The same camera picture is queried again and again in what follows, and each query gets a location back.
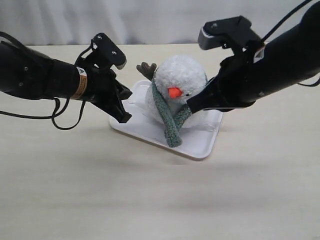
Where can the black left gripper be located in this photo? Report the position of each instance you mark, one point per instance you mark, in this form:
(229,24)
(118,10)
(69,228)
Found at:
(107,93)

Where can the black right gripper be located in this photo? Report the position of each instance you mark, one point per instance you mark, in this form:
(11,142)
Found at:
(236,86)

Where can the white snowman plush toy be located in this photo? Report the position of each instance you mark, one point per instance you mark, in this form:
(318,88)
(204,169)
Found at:
(176,66)

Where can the green fuzzy scarf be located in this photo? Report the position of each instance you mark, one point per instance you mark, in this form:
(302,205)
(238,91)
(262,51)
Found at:
(166,101)

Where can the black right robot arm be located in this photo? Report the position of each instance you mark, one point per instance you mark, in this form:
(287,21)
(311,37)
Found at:
(290,58)

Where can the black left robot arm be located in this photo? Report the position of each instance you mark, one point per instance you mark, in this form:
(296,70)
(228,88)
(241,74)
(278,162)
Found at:
(29,74)

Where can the white plastic tray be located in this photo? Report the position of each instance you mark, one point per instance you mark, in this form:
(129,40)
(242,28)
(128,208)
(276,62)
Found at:
(197,142)

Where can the white backdrop curtain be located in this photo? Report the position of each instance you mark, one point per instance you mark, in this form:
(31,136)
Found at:
(75,22)

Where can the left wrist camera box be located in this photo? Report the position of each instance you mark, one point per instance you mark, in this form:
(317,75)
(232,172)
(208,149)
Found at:
(103,52)

